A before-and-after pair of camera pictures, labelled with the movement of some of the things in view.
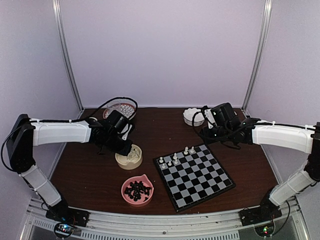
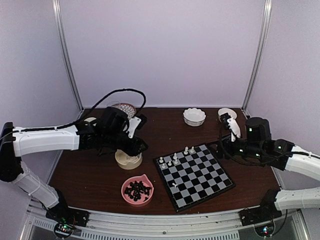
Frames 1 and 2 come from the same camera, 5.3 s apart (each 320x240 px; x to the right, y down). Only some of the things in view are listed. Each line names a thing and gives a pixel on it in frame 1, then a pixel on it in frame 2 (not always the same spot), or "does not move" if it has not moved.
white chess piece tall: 186,152 does not move
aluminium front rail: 223,226 does not move
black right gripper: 205,132 to 225,143
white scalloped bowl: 188,114 does not move
